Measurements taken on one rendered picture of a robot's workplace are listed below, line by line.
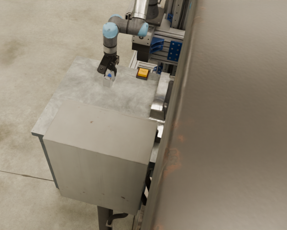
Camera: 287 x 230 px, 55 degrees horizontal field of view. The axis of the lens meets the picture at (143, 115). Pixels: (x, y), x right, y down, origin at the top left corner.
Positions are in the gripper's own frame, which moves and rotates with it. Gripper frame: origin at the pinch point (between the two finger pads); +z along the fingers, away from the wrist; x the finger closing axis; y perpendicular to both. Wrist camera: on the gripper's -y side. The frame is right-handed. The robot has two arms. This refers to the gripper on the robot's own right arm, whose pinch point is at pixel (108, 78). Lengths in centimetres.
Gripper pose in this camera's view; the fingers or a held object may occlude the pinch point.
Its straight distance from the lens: 169.0
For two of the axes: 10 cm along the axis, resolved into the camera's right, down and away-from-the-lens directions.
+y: 3.8, -7.0, 6.1
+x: -9.2, -3.5, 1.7
